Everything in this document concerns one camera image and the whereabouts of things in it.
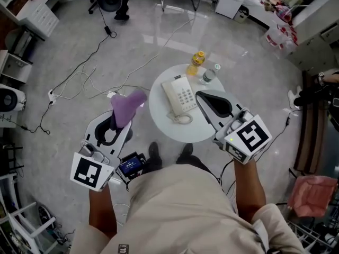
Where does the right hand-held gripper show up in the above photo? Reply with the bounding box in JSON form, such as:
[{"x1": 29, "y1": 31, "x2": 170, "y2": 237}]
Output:
[{"x1": 195, "y1": 90, "x2": 273, "y2": 165}]

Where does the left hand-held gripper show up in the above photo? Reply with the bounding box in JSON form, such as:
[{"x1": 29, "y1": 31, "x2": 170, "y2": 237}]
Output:
[{"x1": 69, "y1": 110, "x2": 133, "y2": 193}]

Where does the purple cloth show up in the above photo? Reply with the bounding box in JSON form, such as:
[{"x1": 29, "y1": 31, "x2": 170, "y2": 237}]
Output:
[{"x1": 110, "y1": 87, "x2": 148, "y2": 131}]

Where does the white desk telephone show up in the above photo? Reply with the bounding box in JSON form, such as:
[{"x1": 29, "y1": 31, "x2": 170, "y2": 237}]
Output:
[{"x1": 169, "y1": 74, "x2": 199, "y2": 113}]

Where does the beige telephone handset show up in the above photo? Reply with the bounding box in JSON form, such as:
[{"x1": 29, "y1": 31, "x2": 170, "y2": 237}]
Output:
[{"x1": 161, "y1": 80, "x2": 183, "y2": 115}]

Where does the person's right forearm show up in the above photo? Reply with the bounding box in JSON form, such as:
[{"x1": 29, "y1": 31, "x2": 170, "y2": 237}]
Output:
[{"x1": 233, "y1": 157, "x2": 267, "y2": 223}]

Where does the person's left forearm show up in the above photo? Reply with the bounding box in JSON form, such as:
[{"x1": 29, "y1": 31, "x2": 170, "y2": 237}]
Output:
[{"x1": 88, "y1": 185, "x2": 119, "y2": 239}]

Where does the clear water bottle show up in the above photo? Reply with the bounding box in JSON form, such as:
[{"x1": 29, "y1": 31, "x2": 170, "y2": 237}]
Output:
[{"x1": 198, "y1": 63, "x2": 222, "y2": 86}]

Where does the small black screen device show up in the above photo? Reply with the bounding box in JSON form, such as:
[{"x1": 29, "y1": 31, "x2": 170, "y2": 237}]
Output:
[{"x1": 117, "y1": 152, "x2": 147, "y2": 179}]

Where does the yellow drink bottle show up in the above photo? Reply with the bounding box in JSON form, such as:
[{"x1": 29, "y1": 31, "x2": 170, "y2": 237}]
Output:
[{"x1": 186, "y1": 51, "x2": 207, "y2": 76}]

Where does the person's left black shoe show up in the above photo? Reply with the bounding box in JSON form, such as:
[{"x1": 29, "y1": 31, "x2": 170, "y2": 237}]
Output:
[{"x1": 148, "y1": 141, "x2": 163, "y2": 166}]

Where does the person's black shoe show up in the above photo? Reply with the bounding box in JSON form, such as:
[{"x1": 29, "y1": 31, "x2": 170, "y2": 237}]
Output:
[
  {"x1": 148, "y1": 141, "x2": 163, "y2": 166},
  {"x1": 176, "y1": 143, "x2": 194, "y2": 164}
]

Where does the person's right black shoe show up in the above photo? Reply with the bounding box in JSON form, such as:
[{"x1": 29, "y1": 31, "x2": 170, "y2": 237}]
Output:
[{"x1": 176, "y1": 143, "x2": 194, "y2": 164}]

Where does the round white side table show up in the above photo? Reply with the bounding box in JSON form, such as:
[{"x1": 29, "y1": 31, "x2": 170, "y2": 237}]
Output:
[{"x1": 148, "y1": 63, "x2": 226, "y2": 143}]

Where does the white power strip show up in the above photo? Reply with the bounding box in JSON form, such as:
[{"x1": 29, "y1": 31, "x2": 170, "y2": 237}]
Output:
[{"x1": 47, "y1": 89, "x2": 58, "y2": 105}]

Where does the red label water jug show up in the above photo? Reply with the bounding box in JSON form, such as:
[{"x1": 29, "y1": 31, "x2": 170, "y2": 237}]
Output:
[
  {"x1": 264, "y1": 25, "x2": 286, "y2": 49},
  {"x1": 278, "y1": 32, "x2": 297, "y2": 52}
]

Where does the dark wooden bench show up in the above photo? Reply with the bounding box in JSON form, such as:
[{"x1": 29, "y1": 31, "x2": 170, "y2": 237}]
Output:
[{"x1": 293, "y1": 71, "x2": 331, "y2": 174}]

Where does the small white bin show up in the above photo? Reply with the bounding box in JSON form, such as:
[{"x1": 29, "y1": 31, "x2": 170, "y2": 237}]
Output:
[{"x1": 233, "y1": 5, "x2": 249, "y2": 23}]

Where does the person's beige shirt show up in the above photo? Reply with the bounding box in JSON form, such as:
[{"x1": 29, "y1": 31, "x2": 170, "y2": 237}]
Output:
[{"x1": 70, "y1": 164, "x2": 305, "y2": 254}]

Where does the white locker cabinet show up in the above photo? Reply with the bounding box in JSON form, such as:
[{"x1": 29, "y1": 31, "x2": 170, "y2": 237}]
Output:
[{"x1": 286, "y1": 20, "x2": 339, "y2": 72}]

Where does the small white side desk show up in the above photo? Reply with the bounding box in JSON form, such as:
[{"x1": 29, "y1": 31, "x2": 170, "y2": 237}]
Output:
[{"x1": 0, "y1": 49, "x2": 32, "y2": 84}]

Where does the pink jacket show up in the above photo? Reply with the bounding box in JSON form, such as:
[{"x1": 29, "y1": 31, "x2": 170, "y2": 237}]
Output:
[{"x1": 287, "y1": 175, "x2": 338, "y2": 218}]

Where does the white desk with shelves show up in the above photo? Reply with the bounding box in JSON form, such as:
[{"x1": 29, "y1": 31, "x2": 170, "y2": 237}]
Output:
[{"x1": 0, "y1": 0, "x2": 69, "y2": 41}]

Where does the white metal rack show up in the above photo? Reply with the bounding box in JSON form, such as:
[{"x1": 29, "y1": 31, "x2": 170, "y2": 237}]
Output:
[{"x1": 287, "y1": 221, "x2": 339, "y2": 254}]

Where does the beige telephone cord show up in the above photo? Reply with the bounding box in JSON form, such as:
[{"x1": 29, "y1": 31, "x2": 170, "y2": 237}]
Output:
[{"x1": 166, "y1": 111, "x2": 193, "y2": 124}]

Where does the black floor cable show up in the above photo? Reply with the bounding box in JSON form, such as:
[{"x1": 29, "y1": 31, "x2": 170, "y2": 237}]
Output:
[{"x1": 51, "y1": 0, "x2": 117, "y2": 94}]

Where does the white floor cable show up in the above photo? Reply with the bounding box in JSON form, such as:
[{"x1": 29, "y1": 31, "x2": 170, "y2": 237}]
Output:
[{"x1": 54, "y1": 17, "x2": 197, "y2": 100}]

